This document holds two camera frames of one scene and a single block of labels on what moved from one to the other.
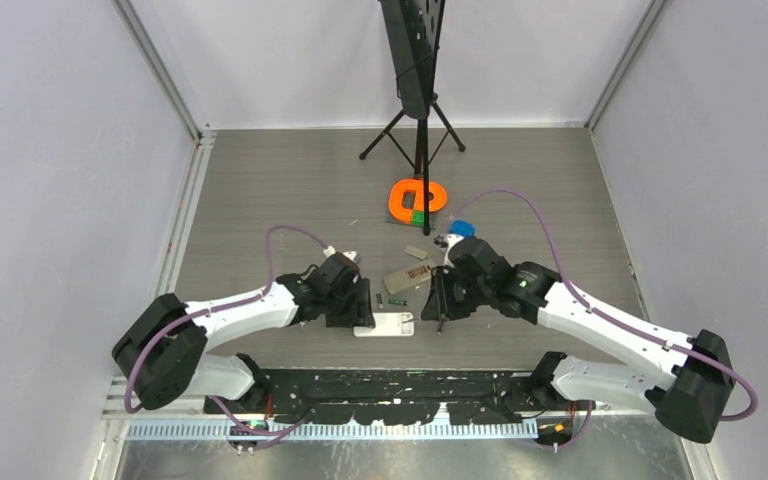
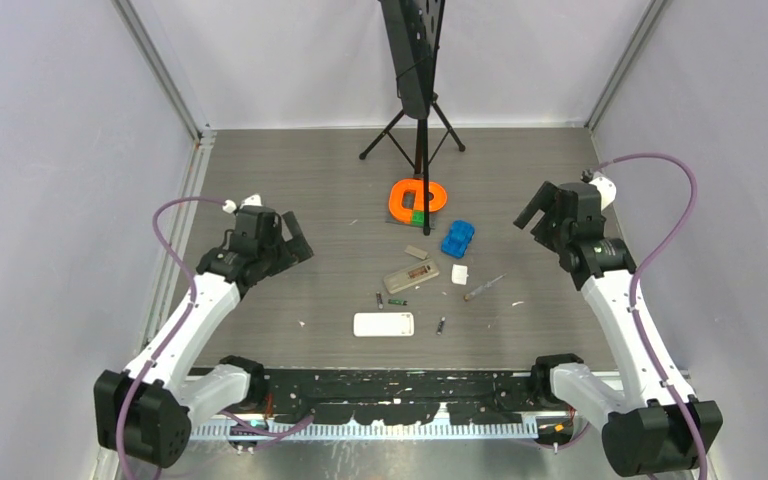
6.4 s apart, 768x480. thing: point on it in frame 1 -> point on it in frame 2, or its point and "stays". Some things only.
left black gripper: (359, 313) -> (293, 251)
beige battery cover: (420, 253) stays
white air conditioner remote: (388, 324) stays
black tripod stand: (412, 29) stays
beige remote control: (409, 277) stays
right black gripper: (440, 306) -> (543, 200)
